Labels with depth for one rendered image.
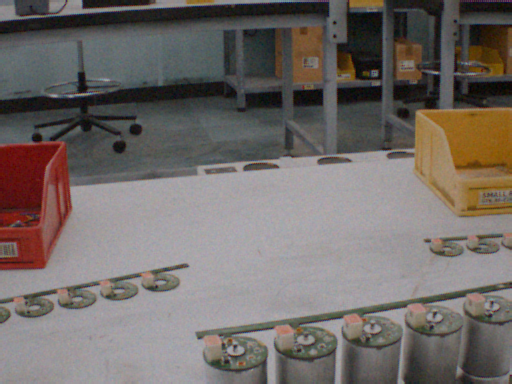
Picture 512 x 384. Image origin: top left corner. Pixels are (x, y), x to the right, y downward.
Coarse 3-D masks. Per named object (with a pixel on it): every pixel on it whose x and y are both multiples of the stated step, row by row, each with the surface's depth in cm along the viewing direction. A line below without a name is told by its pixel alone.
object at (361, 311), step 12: (480, 288) 33; (492, 288) 33; (504, 288) 33; (408, 300) 32; (420, 300) 32; (432, 300) 32; (444, 300) 32; (336, 312) 31; (348, 312) 31; (360, 312) 31; (372, 312) 31; (252, 324) 31; (264, 324) 31; (276, 324) 31; (288, 324) 31; (300, 324) 31
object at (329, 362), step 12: (300, 336) 29; (276, 360) 29; (288, 360) 28; (300, 360) 28; (312, 360) 28; (324, 360) 28; (276, 372) 29; (288, 372) 29; (300, 372) 28; (312, 372) 28; (324, 372) 29
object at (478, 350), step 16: (496, 304) 31; (464, 320) 31; (464, 336) 31; (480, 336) 30; (496, 336) 30; (464, 352) 31; (480, 352) 31; (496, 352) 30; (464, 368) 31; (480, 368) 31; (496, 368) 31
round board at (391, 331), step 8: (368, 320) 31; (376, 320) 31; (384, 320) 31; (392, 320) 30; (384, 328) 30; (392, 328) 30; (400, 328) 30; (344, 336) 29; (368, 336) 29; (376, 336) 29; (384, 336) 29; (392, 336) 29; (400, 336) 29; (352, 344) 29; (360, 344) 29; (368, 344) 29; (376, 344) 29; (384, 344) 29; (392, 344) 29
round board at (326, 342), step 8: (304, 328) 30; (312, 328) 30; (320, 328) 30; (296, 336) 30; (312, 336) 30; (320, 336) 30; (328, 336) 30; (320, 344) 29; (328, 344) 29; (336, 344) 29; (280, 352) 29; (288, 352) 28; (296, 352) 28; (304, 352) 28; (320, 352) 28; (328, 352) 28
